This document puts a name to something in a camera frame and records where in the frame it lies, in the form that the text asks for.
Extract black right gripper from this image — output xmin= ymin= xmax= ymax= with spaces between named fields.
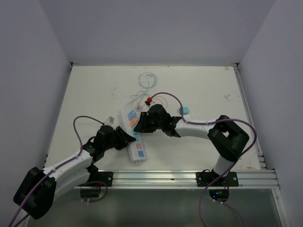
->
xmin=134 ymin=111 xmax=164 ymax=133

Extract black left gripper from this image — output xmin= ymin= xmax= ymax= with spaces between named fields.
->
xmin=103 ymin=125 xmax=134 ymax=150

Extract salmon pink plug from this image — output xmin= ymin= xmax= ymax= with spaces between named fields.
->
xmin=129 ymin=117 xmax=137 ymax=128

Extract white power strip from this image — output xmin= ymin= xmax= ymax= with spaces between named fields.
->
xmin=120 ymin=107 xmax=147 ymax=164

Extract light blue plug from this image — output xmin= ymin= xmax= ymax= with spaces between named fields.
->
xmin=127 ymin=110 xmax=137 ymax=120

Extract dark teal plug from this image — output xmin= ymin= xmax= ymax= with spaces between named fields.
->
xmin=177 ymin=106 xmax=189 ymax=115

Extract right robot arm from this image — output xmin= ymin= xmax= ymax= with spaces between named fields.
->
xmin=134 ymin=104 xmax=250 ymax=187

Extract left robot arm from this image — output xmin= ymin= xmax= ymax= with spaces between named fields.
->
xmin=13 ymin=125 xmax=136 ymax=219

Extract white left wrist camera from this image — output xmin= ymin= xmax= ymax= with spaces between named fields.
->
xmin=104 ymin=116 xmax=115 ymax=127

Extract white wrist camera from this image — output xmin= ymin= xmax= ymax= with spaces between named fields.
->
xmin=104 ymin=116 xmax=115 ymax=127
xmin=144 ymin=97 xmax=155 ymax=108

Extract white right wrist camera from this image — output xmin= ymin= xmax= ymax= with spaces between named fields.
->
xmin=144 ymin=97 xmax=155 ymax=108

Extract thin coloured charger cables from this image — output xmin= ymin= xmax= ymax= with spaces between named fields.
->
xmin=125 ymin=72 xmax=169 ymax=112

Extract aluminium mounting rail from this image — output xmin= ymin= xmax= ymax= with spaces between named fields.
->
xmin=71 ymin=169 xmax=281 ymax=190

